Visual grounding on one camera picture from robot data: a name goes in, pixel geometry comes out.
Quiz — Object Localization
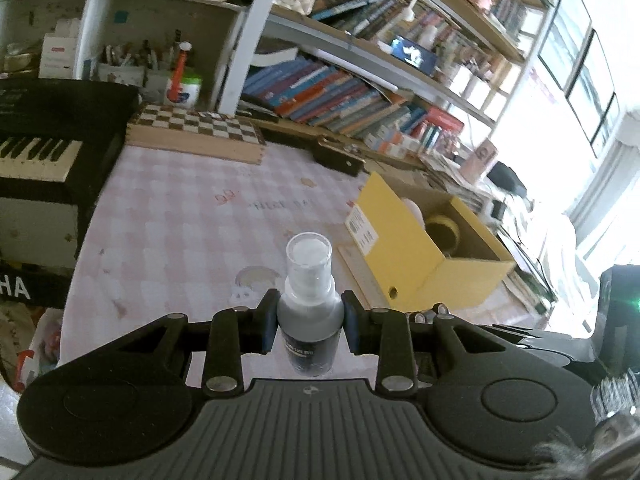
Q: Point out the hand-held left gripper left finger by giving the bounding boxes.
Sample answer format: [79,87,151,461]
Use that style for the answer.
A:
[107,287,278,393]

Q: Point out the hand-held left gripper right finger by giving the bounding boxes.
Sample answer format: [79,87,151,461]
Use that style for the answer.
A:
[341,290,538,395]

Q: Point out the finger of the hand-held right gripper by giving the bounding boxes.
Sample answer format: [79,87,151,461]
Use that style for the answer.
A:
[515,337,598,367]
[479,324,576,342]

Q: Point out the yellow cardboard box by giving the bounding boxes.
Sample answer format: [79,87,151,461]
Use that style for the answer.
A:
[344,171,517,313]

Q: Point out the pink plush toy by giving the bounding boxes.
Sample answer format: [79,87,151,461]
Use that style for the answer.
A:
[402,197,426,226]

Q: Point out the gold tape roll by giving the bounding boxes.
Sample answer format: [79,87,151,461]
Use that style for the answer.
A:
[424,214,461,251]

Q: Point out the pink checked desktop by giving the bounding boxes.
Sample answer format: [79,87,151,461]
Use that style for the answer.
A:
[57,142,551,391]

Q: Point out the grey fuzzy sleeve cuff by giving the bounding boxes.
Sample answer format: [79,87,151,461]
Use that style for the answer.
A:
[532,375,640,480]

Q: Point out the black pouch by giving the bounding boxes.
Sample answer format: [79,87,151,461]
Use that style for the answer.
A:
[486,161,528,196]

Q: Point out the dark brown case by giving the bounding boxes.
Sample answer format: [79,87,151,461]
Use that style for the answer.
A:
[313,135,367,177]

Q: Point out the wooden chessboard box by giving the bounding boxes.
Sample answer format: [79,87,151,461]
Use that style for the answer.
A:
[125,103,267,165]

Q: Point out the red flat box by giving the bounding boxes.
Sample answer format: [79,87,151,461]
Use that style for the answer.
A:
[425,107,465,133]

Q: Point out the row of slanted colourful books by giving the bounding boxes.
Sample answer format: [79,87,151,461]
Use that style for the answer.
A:
[242,57,426,141]

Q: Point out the black framed picture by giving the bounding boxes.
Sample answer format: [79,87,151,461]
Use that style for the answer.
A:
[565,30,621,158]
[537,0,593,96]

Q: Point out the white plastic bag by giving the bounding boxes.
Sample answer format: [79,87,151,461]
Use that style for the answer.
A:
[12,307,63,393]

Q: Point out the white tub green lid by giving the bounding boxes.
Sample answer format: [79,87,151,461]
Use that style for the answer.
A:
[167,72,203,109]

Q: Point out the black keyboard stand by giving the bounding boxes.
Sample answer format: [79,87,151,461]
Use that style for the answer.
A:
[0,260,68,311]

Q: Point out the white bookshelf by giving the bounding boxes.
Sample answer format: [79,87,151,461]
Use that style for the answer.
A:
[0,0,571,171]

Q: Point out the dark blue printed box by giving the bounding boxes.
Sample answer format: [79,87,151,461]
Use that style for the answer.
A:
[390,35,438,73]

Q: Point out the grey pen holder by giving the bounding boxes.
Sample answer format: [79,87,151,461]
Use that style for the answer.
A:
[97,62,173,93]

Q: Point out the black electronic keyboard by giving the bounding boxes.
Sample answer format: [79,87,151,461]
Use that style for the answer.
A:
[0,77,141,206]

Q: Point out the row of dark shelf books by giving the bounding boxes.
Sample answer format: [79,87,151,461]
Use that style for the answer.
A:
[310,0,528,61]

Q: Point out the white carton red label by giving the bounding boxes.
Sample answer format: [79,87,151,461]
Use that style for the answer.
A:
[39,32,81,80]

